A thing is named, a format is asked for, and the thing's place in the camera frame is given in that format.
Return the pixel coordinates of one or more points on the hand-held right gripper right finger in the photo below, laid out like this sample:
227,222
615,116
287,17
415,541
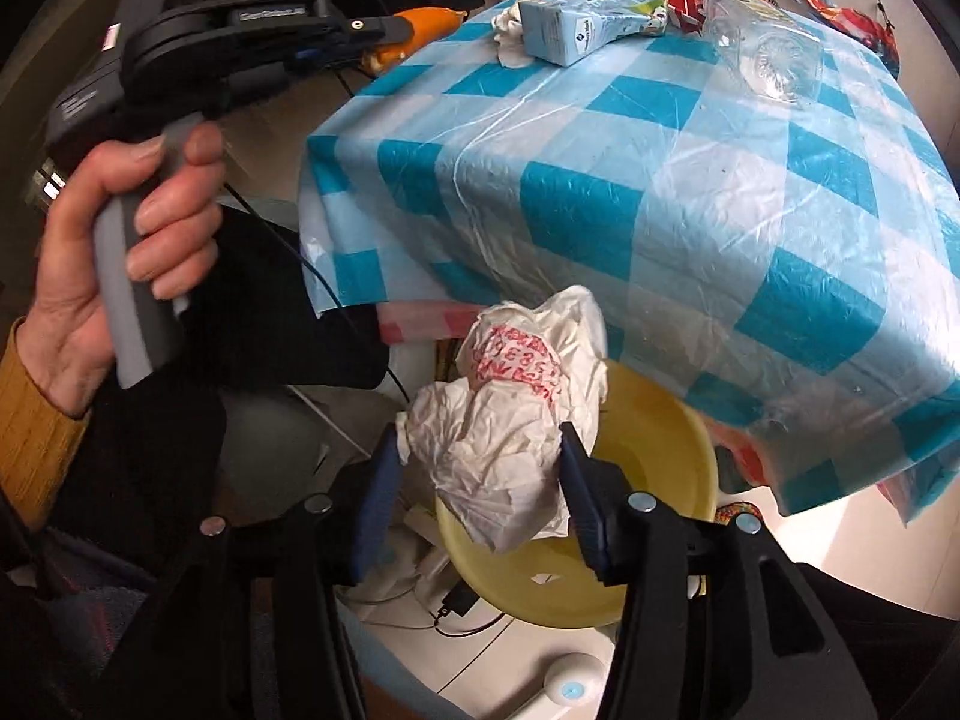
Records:
581,510

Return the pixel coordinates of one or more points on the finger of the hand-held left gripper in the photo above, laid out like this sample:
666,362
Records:
300,64
375,30

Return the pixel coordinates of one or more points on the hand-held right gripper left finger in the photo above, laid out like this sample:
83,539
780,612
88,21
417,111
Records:
381,506

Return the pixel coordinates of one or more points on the orange peel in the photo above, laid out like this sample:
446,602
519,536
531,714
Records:
427,26

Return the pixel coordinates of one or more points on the yellow plastic basin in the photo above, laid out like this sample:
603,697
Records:
660,465

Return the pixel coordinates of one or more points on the white paper bag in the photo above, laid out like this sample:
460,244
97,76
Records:
502,435

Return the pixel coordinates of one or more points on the clear plastic bottle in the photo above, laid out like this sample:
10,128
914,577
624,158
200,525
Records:
765,45

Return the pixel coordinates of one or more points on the person's left forearm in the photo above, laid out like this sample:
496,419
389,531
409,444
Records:
37,435

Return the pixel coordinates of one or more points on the person's left hand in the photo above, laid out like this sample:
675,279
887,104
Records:
67,277

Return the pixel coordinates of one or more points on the crumpled white tissue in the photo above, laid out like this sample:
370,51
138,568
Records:
510,34

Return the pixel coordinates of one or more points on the white round device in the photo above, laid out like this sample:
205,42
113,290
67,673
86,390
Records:
574,682

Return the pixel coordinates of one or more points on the light blue milk carton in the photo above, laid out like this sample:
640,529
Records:
577,22

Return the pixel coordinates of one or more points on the dark clothing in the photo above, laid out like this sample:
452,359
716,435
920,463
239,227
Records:
300,315

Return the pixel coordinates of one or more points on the blue checkered tablecloth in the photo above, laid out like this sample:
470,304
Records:
600,202

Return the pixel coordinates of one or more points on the colourful hanging cloth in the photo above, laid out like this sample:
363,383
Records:
855,22

